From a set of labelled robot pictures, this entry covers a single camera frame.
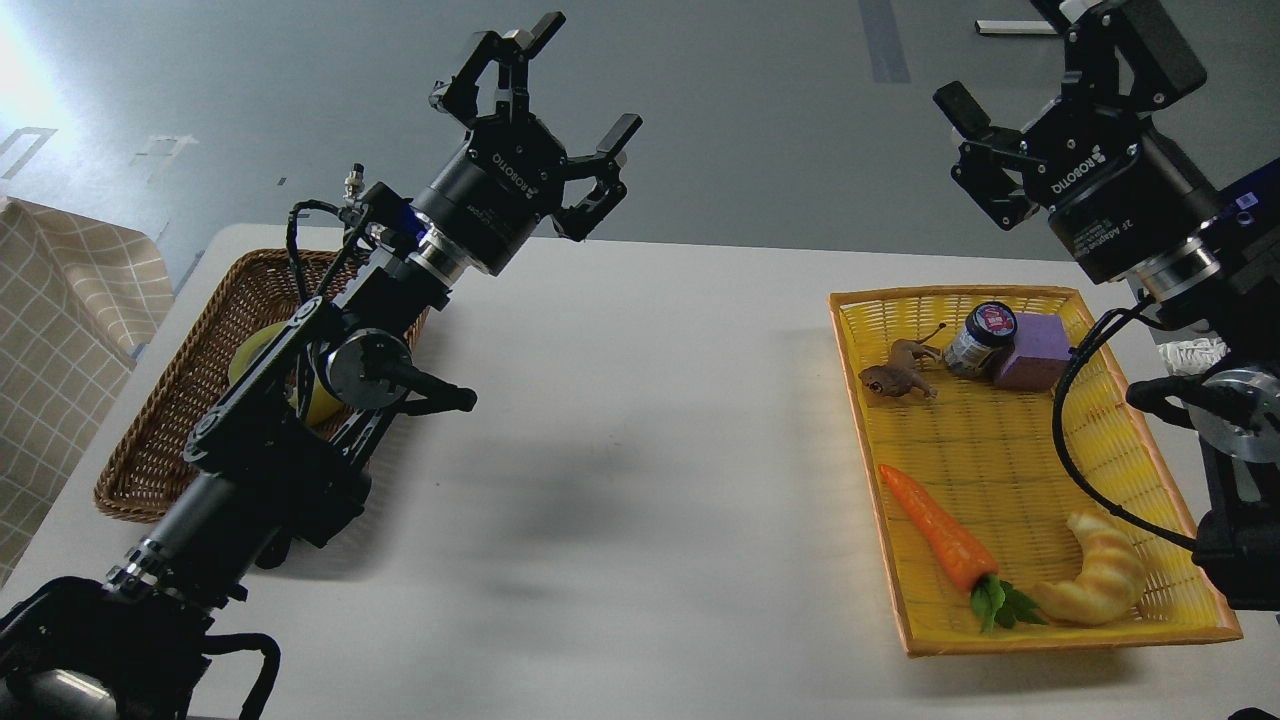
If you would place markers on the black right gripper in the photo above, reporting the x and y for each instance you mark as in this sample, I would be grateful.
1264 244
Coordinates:
1118 192

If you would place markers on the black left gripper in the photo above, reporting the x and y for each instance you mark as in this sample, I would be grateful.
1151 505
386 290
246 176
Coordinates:
511 170

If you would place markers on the yellow tape roll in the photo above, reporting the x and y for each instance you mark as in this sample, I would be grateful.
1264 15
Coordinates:
250 350

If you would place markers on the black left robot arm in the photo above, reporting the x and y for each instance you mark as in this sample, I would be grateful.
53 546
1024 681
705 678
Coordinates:
282 455

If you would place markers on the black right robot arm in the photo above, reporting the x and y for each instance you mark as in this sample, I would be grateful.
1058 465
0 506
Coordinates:
1225 275

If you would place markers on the white stand base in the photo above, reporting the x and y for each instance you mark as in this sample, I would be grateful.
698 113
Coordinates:
1015 28

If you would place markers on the purple foam block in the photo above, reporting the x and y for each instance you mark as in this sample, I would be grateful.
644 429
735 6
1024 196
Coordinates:
1038 356

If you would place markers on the small glass jar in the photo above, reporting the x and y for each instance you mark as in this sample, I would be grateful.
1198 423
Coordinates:
987 330

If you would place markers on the white sneaker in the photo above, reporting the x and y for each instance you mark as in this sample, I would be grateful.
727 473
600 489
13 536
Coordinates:
1192 357

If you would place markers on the brown wicker basket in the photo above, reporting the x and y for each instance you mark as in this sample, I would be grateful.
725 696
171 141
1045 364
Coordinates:
146 472

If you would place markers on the brown toy animal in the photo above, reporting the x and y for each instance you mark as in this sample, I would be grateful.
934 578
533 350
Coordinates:
898 377

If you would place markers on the yellow plastic basket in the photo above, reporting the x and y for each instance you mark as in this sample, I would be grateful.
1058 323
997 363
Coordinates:
987 456

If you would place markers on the beige checkered cloth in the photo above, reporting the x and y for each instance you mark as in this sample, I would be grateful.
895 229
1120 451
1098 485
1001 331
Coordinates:
79 298

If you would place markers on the toy croissant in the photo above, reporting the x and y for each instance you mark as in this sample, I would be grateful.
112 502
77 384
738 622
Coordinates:
1110 581

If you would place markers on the orange toy carrot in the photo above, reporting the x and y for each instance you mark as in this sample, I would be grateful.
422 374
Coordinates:
963 558

